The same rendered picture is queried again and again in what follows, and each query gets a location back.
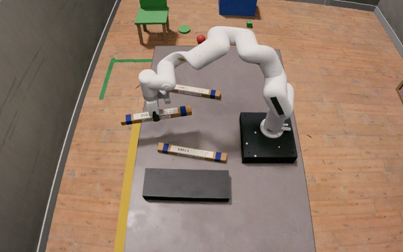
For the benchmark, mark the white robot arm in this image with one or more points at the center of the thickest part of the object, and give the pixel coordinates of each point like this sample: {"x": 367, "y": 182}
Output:
{"x": 278, "y": 94}

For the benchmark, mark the tan box with blue bands and white labels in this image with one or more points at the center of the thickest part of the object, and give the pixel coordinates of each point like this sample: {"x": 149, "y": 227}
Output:
{"x": 180, "y": 111}

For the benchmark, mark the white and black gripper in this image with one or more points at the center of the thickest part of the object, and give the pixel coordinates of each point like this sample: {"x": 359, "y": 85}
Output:
{"x": 153, "y": 109}

